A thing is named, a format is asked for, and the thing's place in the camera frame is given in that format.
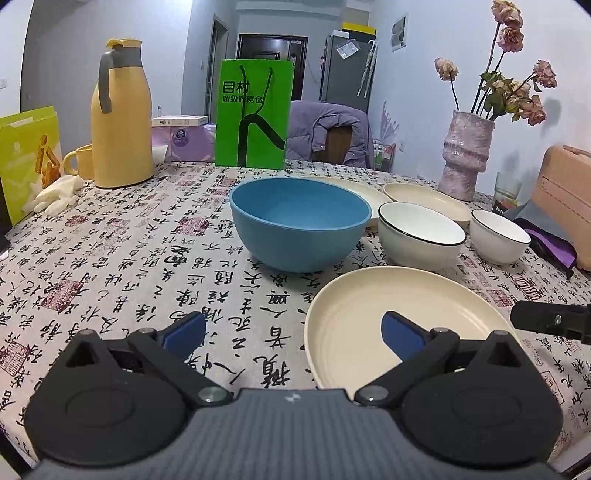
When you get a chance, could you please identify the dark entrance door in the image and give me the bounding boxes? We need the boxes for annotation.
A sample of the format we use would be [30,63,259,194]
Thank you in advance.
[236,34,308,100]

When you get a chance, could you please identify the white flat box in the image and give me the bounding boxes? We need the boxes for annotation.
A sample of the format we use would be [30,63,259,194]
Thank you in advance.
[151,115,208,128]

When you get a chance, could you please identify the cream deep plate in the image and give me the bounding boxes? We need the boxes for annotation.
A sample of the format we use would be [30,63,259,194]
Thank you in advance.
[383,183,471,228]

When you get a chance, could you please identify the small white black-rimmed bowl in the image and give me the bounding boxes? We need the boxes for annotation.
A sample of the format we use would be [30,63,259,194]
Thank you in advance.
[470,209,531,265]

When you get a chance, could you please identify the dried pink roses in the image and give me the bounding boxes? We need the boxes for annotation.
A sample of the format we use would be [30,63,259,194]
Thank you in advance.
[434,0,559,127]

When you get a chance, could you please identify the pink textured vase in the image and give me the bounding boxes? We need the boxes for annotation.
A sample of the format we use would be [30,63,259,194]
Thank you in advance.
[438,111,495,202]

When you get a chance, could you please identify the yellow mug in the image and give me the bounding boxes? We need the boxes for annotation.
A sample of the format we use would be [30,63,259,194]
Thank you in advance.
[62,145,94,180]

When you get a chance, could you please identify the yellow-green snack box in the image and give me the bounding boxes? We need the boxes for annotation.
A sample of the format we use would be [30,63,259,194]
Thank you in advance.
[1,106,64,226]

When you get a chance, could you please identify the pink handbag case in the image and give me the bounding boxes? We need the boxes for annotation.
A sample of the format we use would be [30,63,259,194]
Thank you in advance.
[532,145,591,271]

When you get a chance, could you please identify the purple tissue pack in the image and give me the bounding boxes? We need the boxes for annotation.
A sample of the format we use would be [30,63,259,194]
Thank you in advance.
[151,124,216,163]

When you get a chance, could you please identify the wooden chair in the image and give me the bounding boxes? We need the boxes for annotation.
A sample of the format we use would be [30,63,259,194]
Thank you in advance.
[318,126,353,165]

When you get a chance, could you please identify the large white black-rimmed bowl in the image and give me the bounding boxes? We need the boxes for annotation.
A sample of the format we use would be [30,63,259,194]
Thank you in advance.
[378,202,467,272]

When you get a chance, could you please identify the clear drinking glass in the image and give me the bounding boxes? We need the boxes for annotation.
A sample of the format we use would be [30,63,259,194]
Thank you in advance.
[493,172,522,215]

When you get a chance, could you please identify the blue bowl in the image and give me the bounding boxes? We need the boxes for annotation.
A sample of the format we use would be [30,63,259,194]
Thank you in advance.
[229,177,372,273]

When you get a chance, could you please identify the grey refrigerator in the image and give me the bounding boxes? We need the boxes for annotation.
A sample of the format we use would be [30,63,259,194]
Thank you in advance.
[318,30,377,113]

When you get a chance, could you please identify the yellow thermos jug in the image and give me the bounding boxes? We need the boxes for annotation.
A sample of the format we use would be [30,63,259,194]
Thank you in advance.
[91,39,154,189]

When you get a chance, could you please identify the green paper shopping bag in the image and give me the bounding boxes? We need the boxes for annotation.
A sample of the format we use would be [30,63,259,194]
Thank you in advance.
[214,59,294,170]

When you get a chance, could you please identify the purple puffer jacket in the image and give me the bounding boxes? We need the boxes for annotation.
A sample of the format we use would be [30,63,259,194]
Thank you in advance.
[286,100,375,169]

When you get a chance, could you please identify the grey purple cloth pouch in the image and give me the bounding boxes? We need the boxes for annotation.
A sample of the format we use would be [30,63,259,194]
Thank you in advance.
[503,200,578,280]

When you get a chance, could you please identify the wall picture frame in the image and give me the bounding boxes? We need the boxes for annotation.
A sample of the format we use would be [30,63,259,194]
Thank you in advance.
[391,14,409,52]

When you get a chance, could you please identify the white gloves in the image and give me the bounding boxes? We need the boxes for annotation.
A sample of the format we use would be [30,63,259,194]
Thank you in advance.
[21,175,85,217]

